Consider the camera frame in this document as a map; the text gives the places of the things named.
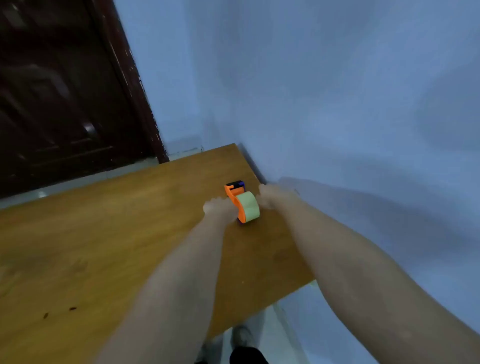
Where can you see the person's right hand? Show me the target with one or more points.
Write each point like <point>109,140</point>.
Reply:
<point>277,195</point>

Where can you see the person's left hand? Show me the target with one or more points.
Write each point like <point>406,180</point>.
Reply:
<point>221,210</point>

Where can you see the orange and blue tape dispenser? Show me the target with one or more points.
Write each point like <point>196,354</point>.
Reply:
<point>240,213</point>

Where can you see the clear tape roll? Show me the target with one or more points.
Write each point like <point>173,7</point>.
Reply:
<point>249,204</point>

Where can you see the person's right forearm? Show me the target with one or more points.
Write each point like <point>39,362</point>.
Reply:
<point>356,277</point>

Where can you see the person's left forearm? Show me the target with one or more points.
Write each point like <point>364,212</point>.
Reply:
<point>180,285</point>

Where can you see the person's right shoe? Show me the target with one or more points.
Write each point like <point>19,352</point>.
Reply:
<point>243,335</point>

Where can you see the person's shoe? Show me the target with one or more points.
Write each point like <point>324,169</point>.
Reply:
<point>243,335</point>
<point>210,350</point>

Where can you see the person's left shoe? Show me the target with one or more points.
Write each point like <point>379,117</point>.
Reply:
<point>210,350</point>

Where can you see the dark brown wooden door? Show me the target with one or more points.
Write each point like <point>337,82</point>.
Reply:
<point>63,93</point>

